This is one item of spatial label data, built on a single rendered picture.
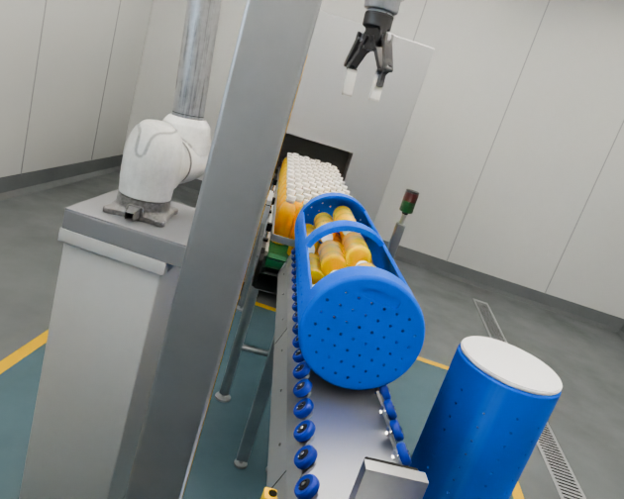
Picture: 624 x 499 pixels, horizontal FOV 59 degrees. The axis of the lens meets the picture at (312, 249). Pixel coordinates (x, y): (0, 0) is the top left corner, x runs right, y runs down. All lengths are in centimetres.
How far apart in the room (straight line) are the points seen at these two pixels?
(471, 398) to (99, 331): 107
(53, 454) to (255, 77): 170
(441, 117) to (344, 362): 506
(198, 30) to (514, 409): 138
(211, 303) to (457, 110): 572
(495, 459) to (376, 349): 49
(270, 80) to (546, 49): 591
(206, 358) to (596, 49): 612
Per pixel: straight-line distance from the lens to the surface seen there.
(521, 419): 154
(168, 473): 65
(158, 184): 164
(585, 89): 645
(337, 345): 124
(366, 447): 120
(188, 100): 180
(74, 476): 206
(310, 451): 103
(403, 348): 127
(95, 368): 181
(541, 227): 649
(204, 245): 52
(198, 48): 180
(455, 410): 156
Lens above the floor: 158
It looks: 16 degrees down
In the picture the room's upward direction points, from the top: 18 degrees clockwise
